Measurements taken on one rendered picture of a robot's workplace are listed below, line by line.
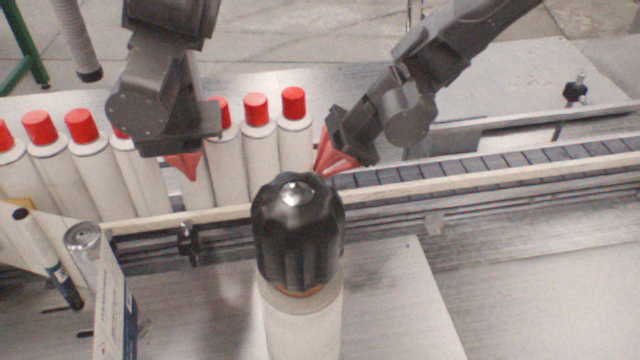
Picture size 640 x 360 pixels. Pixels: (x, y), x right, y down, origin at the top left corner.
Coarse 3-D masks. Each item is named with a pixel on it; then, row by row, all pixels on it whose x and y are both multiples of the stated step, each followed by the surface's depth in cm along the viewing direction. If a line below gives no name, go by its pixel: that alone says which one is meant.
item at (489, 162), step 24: (576, 144) 91; (600, 144) 91; (624, 144) 91; (384, 168) 87; (408, 168) 87; (432, 168) 87; (456, 168) 87; (480, 168) 87; (504, 168) 87; (624, 168) 87; (432, 192) 82; (456, 192) 82; (480, 192) 83; (120, 240) 75
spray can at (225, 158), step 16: (224, 112) 65; (224, 128) 67; (208, 144) 68; (224, 144) 67; (240, 144) 70; (208, 160) 71; (224, 160) 69; (240, 160) 71; (224, 176) 71; (240, 176) 73; (224, 192) 74; (240, 192) 75
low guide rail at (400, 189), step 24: (528, 168) 81; (552, 168) 82; (576, 168) 83; (600, 168) 84; (360, 192) 77; (384, 192) 78; (408, 192) 79; (168, 216) 74; (192, 216) 74; (216, 216) 75; (240, 216) 76
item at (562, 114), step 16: (544, 112) 84; (560, 112) 84; (576, 112) 85; (592, 112) 85; (608, 112) 86; (432, 128) 81; (448, 128) 82; (464, 128) 82; (480, 128) 83; (160, 160) 76
